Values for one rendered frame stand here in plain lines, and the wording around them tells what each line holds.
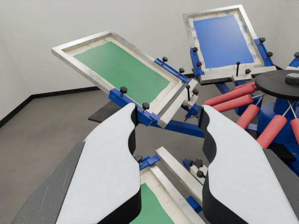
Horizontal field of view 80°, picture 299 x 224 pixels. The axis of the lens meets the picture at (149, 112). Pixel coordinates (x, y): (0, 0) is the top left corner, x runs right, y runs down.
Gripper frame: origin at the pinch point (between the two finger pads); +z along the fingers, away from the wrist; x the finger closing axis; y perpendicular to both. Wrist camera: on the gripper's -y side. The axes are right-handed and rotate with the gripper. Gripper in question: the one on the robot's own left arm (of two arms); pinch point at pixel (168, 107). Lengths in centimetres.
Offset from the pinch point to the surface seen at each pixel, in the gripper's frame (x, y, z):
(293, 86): 59, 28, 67
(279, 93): 51, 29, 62
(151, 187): -3, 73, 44
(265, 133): 46, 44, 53
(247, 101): 44, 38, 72
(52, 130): -187, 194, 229
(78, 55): -57, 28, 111
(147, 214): -4, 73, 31
